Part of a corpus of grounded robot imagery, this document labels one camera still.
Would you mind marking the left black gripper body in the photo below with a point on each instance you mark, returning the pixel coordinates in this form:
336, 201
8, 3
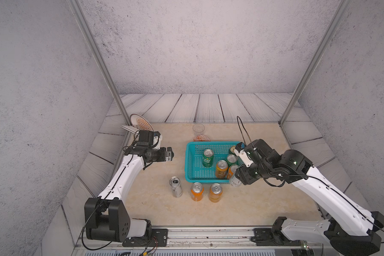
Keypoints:
159, 155

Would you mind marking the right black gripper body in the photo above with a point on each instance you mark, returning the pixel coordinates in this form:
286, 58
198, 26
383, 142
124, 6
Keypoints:
249, 174

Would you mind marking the white monster energy can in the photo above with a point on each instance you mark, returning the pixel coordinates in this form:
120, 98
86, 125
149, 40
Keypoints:
234, 181

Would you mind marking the orange soda can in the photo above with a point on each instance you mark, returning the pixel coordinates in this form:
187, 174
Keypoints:
231, 171
216, 192
197, 191
221, 169

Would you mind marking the silver drink can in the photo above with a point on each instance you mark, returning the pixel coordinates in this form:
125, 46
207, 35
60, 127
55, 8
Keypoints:
175, 185

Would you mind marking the teal plastic basket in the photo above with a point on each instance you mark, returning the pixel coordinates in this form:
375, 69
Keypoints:
194, 168

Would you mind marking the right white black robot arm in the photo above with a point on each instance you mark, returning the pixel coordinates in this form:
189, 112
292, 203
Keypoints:
351, 229

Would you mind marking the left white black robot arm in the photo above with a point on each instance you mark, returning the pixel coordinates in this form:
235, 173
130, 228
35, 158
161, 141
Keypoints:
106, 218

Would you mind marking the green soda can middle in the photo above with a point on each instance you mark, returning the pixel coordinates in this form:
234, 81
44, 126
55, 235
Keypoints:
231, 159

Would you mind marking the green soda can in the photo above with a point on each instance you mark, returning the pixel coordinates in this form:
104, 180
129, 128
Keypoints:
231, 159
208, 156

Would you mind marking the white flat plate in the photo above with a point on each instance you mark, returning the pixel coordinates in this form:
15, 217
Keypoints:
130, 128

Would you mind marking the patterned upright plate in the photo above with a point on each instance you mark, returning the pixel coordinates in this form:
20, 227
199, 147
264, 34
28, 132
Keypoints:
140, 122

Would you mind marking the green soda can rear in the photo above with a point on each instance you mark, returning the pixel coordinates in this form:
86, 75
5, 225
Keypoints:
208, 156

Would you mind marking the red patterned bowl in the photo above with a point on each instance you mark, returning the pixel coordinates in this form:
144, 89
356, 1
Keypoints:
201, 137

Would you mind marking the clear plastic cup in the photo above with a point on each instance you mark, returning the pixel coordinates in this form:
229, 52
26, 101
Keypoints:
198, 129

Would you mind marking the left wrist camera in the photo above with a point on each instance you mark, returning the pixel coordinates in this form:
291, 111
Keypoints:
156, 140

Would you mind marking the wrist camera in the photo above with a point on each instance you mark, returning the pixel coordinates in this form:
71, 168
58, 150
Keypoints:
242, 154
156, 140

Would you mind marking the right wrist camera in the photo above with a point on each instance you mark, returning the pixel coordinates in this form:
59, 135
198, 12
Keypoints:
242, 154

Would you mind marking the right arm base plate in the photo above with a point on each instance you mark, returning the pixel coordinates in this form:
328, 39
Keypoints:
266, 237

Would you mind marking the aluminium mounting rail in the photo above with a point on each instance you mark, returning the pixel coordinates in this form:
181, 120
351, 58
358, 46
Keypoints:
203, 241

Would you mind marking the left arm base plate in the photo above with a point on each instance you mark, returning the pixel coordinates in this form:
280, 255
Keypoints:
154, 237

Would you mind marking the left aluminium frame post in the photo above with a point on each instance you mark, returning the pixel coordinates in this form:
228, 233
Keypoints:
86, 31

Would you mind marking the aluminium frame post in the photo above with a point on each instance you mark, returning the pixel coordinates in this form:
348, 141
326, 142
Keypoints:
330, 32
86, 31

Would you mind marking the right aluminium frame post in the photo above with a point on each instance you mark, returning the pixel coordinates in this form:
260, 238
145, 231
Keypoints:
330, 32

